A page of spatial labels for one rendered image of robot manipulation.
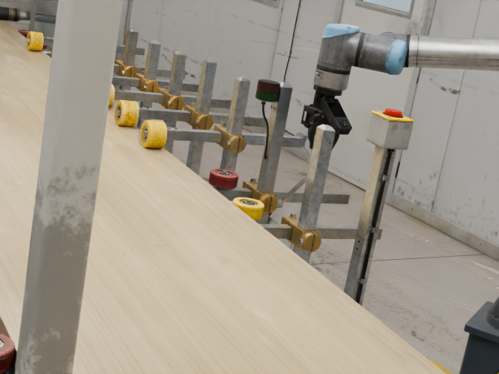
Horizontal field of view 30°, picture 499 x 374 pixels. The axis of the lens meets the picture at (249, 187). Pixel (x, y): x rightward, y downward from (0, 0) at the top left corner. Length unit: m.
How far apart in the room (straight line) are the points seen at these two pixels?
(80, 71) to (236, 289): 0.98
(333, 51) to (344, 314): 0.87
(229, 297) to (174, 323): 0.18
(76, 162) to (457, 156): 4.90
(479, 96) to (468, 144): 0.29
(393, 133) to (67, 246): 1.25
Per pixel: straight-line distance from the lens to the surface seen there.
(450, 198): 5.75
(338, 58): 2.43
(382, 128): 2.07
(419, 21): 6.04
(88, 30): 0.88
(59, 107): 0.89
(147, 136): 2.71
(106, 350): 1.49
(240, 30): 7.72
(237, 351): 1.55
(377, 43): 2.43
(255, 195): 2.59
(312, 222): 2.38
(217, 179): 2.54
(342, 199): 2.77
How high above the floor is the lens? 1.56
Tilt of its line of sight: 15 degrees down
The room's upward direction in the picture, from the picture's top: 10 degrees clockwise
